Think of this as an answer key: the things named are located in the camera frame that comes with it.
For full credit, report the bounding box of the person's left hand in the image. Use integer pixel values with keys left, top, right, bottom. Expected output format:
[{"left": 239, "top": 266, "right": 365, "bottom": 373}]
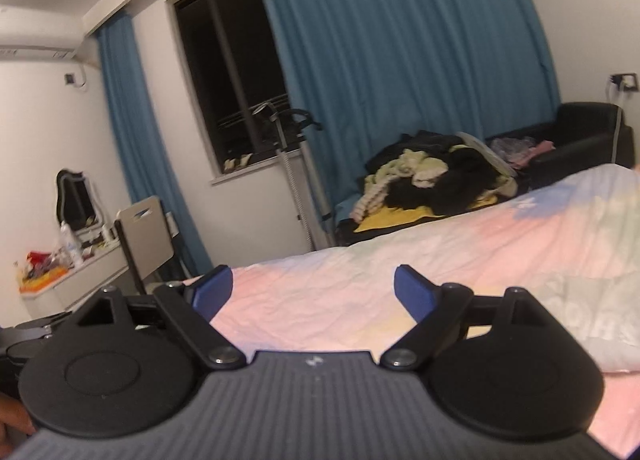
[{"left": 0, "top": 390, "right": 37, "bottom": 448}]

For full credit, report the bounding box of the pink cloth on sofa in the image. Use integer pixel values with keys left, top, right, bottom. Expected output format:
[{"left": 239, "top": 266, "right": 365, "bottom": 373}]
[{"left": 487, "top": 136, "right": 557, "bottom": 169}]

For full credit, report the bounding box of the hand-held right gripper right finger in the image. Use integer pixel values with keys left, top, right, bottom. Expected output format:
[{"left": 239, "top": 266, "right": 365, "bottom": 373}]
[{"left": 379, "top": 264, "right": 552, "bottom": 370}]

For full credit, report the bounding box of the narrow blue curtain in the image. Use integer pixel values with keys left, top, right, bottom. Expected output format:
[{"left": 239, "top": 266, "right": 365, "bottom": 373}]
[{"left": 95, "top": 10, "right": 214, "bottom": 281}]

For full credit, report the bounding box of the pastel pink blanket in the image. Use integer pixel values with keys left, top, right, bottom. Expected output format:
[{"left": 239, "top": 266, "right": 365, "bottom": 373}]
[{"left": 182, "top": 162, "right": 640, "bottom": 459}]

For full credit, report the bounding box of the colourful clutter on desk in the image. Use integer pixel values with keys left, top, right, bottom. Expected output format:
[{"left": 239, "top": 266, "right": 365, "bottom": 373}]
[{"left": 17, "top": 250, "right": 76, "bottom": 293}]

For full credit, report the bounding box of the desk mirror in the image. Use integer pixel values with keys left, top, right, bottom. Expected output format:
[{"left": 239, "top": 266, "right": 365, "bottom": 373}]
[{"left": 55, "top": 169, "right": 106, "bottom": 237}]

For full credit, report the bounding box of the pile of dark clothes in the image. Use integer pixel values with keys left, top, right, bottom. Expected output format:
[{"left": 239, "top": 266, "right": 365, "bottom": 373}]
[{"left": 350, "top": 130, "right": 522, "bottom": 237}]

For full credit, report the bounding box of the wide blue curtain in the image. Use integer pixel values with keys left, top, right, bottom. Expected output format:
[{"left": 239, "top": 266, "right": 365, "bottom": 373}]
[{"left": 247, "top": 0, "right": 562, "bottom": 221}]

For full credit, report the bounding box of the white spray bottle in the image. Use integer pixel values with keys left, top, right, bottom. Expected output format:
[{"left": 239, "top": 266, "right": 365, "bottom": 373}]
[{"left": 59, "top": 221, "right": 84, "bottom": 269}]

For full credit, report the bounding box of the garment steamer stand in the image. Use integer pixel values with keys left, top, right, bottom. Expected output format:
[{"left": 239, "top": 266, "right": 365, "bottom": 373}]
[{"left": 252, "top": 102, "right": 337, "bottom": 251}]

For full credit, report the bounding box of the dark window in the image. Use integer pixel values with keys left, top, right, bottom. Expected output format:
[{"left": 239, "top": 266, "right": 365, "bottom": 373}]
[{"left": 172, "top": 0, "right": 307, "bottom": 177}]

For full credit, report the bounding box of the white chair with black frame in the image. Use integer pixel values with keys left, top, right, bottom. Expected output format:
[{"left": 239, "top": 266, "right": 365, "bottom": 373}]
[{"left": 114, "top": 196, "right": 182, "bottom": 297}]

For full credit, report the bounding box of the wall socket with charger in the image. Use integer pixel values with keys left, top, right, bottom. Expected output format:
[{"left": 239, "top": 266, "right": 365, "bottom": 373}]
[{"left": 607, "top": 72, "right": 640, "bottom": 93}]

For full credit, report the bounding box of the metal drying rack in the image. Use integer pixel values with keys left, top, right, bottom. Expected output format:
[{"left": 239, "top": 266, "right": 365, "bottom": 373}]
[{"left": 217, "top": 94, "right": 292, "bottom": 131}]

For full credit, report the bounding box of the yellow garment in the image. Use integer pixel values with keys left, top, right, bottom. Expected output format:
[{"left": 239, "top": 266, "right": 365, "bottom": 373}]
[{"left": 354, "top": 205, "right": 442, "bottom": 233}]

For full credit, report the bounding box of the white charger cable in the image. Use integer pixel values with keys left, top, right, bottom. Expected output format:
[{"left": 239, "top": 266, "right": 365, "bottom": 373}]
[{"left": 605, "top": 80, "right": 627, "bottom": 161}]

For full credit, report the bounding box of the black sofa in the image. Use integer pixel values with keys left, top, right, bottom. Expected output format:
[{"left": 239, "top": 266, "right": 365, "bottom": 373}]
[{"left": 332, "top": 102, "right": 637, "bottom": 249}]

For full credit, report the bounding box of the cream knit garment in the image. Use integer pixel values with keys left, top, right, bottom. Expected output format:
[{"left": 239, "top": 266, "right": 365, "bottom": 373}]
[{"left": 350, "top": 149, "right": 449, "bottom": 223}]

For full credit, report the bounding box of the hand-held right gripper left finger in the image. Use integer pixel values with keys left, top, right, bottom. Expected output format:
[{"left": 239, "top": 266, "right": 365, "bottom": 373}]
[{"left": 75, "top": 264, "right": 247, "bottom": 370}]

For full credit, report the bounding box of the white air conditioner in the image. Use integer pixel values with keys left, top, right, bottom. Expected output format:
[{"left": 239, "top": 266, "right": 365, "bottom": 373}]
[{"left": 0, "top": 4, "right": 84, "bottom": 61}]

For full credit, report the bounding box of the white desk with drawers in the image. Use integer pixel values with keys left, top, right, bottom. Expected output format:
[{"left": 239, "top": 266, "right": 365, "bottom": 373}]
[{"left": 20, "top": 212, "right": 132, "bottom": 321}]

